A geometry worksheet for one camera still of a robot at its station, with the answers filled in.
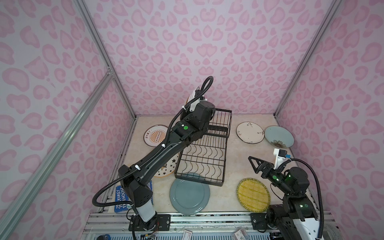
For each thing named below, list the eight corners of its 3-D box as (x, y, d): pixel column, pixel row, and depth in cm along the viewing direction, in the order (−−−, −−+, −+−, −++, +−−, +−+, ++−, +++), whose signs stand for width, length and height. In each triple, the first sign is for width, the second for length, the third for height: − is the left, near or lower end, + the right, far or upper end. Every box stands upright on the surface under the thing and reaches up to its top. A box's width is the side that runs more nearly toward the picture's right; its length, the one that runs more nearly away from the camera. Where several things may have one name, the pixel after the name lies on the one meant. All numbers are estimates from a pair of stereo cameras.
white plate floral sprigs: (238, 144, 105) (239, 142, 104) (234, 123, 118) (234, 121, 116) (266, 144, 105) (267, 142, 103) (259, 122, 118) (260, 121, 116)
